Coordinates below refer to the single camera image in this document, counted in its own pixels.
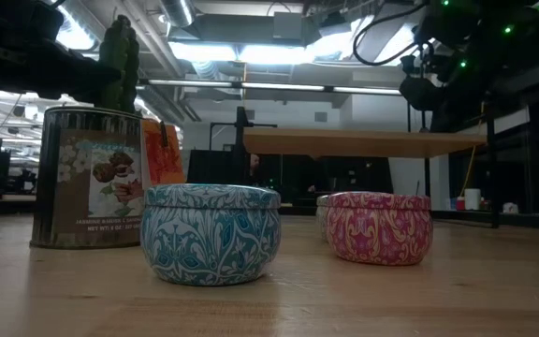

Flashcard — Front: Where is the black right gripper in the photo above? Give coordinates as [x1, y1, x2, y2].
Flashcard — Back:
[399, 46, 486, 132]

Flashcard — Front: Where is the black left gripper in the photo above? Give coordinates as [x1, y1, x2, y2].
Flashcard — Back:
[0, 0, 122, 102]

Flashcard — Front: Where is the tall tin with brown label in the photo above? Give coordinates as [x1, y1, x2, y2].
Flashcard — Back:
[29, 106, 145, 250]

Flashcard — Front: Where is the pink patterned round candle tin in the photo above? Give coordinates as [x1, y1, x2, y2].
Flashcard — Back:
[325, 190, 434, 267]

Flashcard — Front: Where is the grey patterned round candle tin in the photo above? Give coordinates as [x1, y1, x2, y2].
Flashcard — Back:
[314, 194, 330, 242]

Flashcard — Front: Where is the teal patterned round candle tin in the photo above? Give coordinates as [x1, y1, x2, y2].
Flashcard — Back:
[139, 183, 283, 286]

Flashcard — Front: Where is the green cactus plant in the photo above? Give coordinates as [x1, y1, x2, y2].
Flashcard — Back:
[98, 14, 140, 113]

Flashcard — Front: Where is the white paper roll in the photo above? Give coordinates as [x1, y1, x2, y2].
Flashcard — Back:
[464, 188, 482, 212]

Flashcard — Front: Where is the long pendant light fixture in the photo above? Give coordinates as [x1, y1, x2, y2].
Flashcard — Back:
[138, 78, 404, 98]

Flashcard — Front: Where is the grey ceiling box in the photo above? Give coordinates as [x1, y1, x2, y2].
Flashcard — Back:
[272, 11, 304, 41]

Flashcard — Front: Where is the bright ceiling light panel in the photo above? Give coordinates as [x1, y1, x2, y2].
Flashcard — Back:
[168, 40, 311, 66]

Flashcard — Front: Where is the person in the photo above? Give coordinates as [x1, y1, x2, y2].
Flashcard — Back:
[249, 154, 261, 186]

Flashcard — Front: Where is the wooden shelf with black frame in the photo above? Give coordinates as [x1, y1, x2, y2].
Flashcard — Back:
[208, 106, 500, 229]

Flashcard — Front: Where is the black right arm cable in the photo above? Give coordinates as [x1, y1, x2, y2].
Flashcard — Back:
[351, 0, 433, 67]

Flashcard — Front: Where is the yellow extension cord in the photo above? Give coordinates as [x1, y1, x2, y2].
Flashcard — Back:
[459, 100, 486, 198]

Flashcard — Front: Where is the round silver ventilation duct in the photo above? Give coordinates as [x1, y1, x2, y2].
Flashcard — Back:
[159, 0, 197, 28]

